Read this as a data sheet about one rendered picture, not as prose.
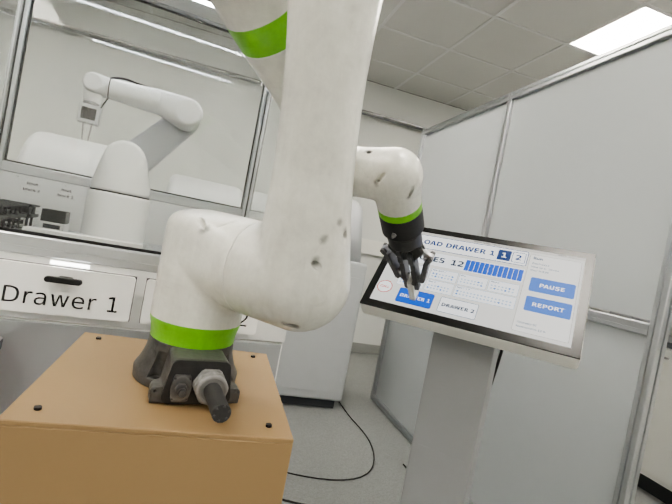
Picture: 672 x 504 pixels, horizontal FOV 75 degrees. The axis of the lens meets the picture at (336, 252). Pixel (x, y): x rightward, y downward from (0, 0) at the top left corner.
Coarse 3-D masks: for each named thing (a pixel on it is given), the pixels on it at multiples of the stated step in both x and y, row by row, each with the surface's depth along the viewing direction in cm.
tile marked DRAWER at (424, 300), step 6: (402, 288) 116; (402, 294) 114; (408, 294) 114; (420, 294) 113; (426, 294) 113; (432, 294) 112; (396, 300) 113; (402, 300) 113; (408, 300) 113; (420, 300) 112; (426, 300) 111; (432, 300) 111; (420, 306) 110; (426, 306) 110
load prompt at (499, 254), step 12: (432, 240) 125; (444, 240) 124; (456, 240) 123; (456, 252) 120; (468, 252) 119; (480, 252) 118; (492, 252) 117; (504, 252) 116; (516, 252) 115; (528, 252) 114; (516, 264) 113
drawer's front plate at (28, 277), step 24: (0, 264) 97; (24, 264) 98; (0, 288) 97; (24, 288) 99; (48, 288) 100; (72, 288) 102; (96, 288) 104; (120, 288) 106; (48, 312) 101; (72, 312) 102; (96, 312) 104; (120, 312) 106
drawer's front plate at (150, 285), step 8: (152, 280) 108; (152, 288) 108; (144, 296) 108; (152, 296) 108; (144, 304) 108; (144, 312) 108; (144, 320) 108; (248, 320) 118; (256, 320) 118; (240, 328) 117; (248, 328) 118
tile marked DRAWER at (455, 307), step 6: (444, 300) 110; (450, 300) 110; (456, 300) 109; (438, 306) 109; (444, 306) 109; (450, 306) 108; (456, 306) 108; (462, 306) 108; (468, 306) 107; (474, 306) 107; (444, 312) 108; (450, 312) 107; (456, 312) 107; (462, 312) 106; (468, 312) 106; (474, 312) 106; (468, 318) 105; (474, 318) 105
